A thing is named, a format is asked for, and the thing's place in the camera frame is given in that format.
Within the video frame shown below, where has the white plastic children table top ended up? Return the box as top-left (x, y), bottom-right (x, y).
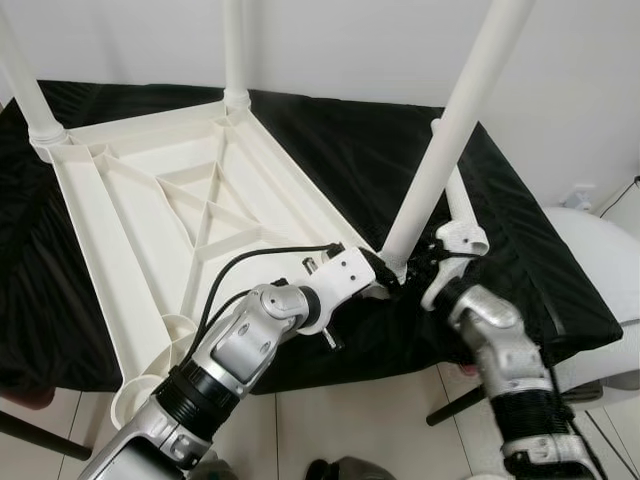
top-left (48, 95), bottom-right (401, 431)

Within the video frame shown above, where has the black tablecloth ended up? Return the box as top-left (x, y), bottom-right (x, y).
top-left (0, 80), bottom-right (623, 396)

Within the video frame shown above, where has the black metal table leg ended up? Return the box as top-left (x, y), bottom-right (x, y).
top-left (0, 410), bottom-right (93, 463)
top-left (426, 385), bottom-right (491, 428)

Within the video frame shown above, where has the grey robot right leg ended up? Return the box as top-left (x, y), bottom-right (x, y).
top-left (305, 457), bottom-right (396, 480)

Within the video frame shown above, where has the grey robot leg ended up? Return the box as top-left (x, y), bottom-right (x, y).
top-left (305, 457), bottom-right (396, 480)
top-left (195, 455), bottom-right (236, 480)

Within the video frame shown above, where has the grey robot left leg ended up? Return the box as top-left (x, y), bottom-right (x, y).
top-left (195, 455), bottom-right (236, 480)

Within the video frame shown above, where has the pink cloth piece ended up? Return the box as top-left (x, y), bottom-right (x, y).
top-left (0, 385), bottom-right (56, 411)

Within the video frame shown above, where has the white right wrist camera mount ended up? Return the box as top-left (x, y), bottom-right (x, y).
top-left (420, 220), bottom-right (489, 311)

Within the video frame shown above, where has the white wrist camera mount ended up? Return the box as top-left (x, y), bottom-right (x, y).
top-left (420, 220), bottom-right (489, 311)
top-left (300, 245), bottom-right (378, 336)

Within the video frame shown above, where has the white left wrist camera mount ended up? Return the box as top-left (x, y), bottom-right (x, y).
top-left (300, 245), bottom-right (378, 336)

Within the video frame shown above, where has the black wall power cable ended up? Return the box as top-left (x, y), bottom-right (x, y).
top-left (597, 175), bottom-right (640, 216)

